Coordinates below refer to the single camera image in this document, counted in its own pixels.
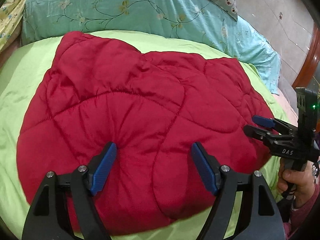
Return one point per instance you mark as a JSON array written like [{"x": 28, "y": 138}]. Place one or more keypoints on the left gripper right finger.
[{"x": 259, "y": 217}]

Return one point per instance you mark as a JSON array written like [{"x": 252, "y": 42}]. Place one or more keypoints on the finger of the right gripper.
[
  {"x": 260, "y": 134},
  {"x": 263, "y": 122}
]

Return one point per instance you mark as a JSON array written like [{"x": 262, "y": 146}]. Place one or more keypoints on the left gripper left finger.
[{"x": 48, "y": 216}]

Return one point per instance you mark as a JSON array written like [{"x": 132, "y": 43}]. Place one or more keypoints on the red quilted puffer jacket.
[{"x": 153, "y": 100}]

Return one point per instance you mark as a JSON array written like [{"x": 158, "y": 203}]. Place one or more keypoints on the person's right hand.
[{"x": 304, "y": 181}]

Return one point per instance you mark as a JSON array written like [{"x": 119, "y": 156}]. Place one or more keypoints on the yellow patterned blanket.
[{"x": 11, "y": 21}]

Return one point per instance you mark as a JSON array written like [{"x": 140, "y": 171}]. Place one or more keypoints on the teal floral quilt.
[{"x": 195, "y": 20}]

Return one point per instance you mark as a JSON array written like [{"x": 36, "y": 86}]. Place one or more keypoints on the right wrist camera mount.
[{"x": 307, "y": 104}]

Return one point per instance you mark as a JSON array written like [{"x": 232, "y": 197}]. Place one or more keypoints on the wooden bed frame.
[{"x": 311, "y": 61}]

